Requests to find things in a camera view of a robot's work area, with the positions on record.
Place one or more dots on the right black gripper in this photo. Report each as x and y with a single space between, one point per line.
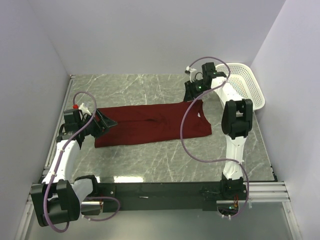
190 92

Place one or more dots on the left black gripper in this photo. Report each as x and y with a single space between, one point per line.
103 122

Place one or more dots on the dark red polo shirt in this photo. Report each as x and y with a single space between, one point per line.
142 124

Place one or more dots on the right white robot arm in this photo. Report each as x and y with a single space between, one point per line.
236 122

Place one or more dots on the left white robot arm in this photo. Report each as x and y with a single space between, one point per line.
55 199

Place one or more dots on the white perforated plastic basket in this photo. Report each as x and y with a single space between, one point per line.
241 84

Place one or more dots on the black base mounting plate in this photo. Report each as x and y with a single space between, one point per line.
144 196

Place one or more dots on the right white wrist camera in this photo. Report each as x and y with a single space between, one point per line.
191 72

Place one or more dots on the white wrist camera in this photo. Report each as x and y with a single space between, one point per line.
83 108
191 72

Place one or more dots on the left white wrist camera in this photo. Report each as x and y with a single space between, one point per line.
83 108

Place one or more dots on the aluminium frame rail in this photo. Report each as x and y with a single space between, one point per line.
265 192

